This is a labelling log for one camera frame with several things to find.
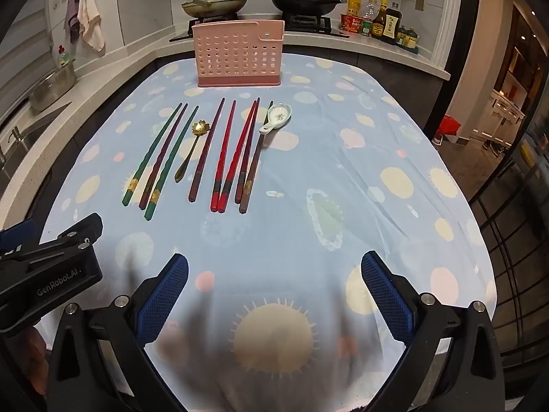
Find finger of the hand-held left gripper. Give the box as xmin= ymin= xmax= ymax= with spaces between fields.
xmin=0 ymin=218 xmax=36 ymax=259
xmin=56 ymin=213 xmax=104 ymax=250

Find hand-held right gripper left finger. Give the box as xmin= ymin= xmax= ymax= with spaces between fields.
xmin=45 ymin=253 xmax=190 ymax=412

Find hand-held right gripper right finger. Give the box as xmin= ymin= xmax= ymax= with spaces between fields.
xmin=360 ymin=251 xmax=507 ymax=412

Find green chopstick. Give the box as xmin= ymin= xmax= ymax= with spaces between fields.
xmin=145 ymin=105 xmax=199 ymax=223
xmin=122 ymin=102 xmax=183 ymax=207

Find maroon chopstick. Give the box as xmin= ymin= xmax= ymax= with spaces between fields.
xmin=138 ymin=103 xmax=189 ymax=210

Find dark red chopstick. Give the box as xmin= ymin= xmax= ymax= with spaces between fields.
xmin=234 ymin=96 xmax=261 ymax=205
xmin=188 ymin=97 xmax=226 ymax=204

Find gold flower spoon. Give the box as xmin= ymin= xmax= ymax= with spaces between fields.
xmin=174 ymin=121 xmax=209 ymax=183

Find bright red chopstick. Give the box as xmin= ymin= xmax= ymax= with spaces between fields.
xmin=210 ymin=100 xmax=237 ymax=214
xmin=218 ymin=100 xmax=257 ymax=214

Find brown chopstick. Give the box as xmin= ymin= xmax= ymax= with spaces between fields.
xmin=239 ymin=101 xmax=274 ymax=216

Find white ceramic spoon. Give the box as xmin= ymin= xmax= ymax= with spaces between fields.
xmin=258 ymin=104 xmax=293 ymax=135

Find pink perforated utensil holder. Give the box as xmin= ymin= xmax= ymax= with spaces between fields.
xmin=191 ymin=19 xmax=284 ymax=88

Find blue printed tablecloth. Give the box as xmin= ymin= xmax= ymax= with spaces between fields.
xmin=36 ymin=53 xmax=499 ymax=412

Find black lattice door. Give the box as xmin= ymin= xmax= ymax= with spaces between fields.
xmin=469 ymin=135 xmax=549 ymax=374

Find metal colander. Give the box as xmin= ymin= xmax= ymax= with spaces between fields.
xmin=27 ymin=59 xmax=78 ymax=113

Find red bag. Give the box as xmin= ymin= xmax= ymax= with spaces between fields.
xmin=437 ymin=114 xmax=462 ymax=142

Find white hanging towel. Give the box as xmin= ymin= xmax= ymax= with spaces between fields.
xmin=77 ymin=0 xmax=106 ymax=53

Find purple hanging cloth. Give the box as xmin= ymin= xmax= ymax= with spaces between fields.
xmin=64 ymin=0 xmax=82 ymax=44

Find white cabinet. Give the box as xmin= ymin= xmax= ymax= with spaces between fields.
xmin=469 ymin=89 xmax=526 ymax=147

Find wok with glass lid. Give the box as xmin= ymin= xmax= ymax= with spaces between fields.
xmin=181 ymin=0 xmax=250 ymax=19

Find dark jars with yellow labels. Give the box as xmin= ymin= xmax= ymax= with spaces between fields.
xmin=396 ymin=25 xmax=420 ymax=49

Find dark soy sauce bottle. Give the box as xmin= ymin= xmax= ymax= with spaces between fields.
xmin=380 ymin=2 xmax=403 ymax=46

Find brown sauce bottle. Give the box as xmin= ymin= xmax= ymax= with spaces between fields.
xmin=371 ymin=0 xmax=389 ymax=39

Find red instant noodle cup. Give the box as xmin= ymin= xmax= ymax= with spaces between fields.
xmin=340 ymin=13 xmax=365 ymax=34

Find black gas stove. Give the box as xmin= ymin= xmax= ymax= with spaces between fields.
xmin=169 ymin=12 xmax=351 ymax=44

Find black frying pan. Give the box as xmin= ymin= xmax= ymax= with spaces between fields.
xmin=270 ymin=0 xmax=348 ymax=17

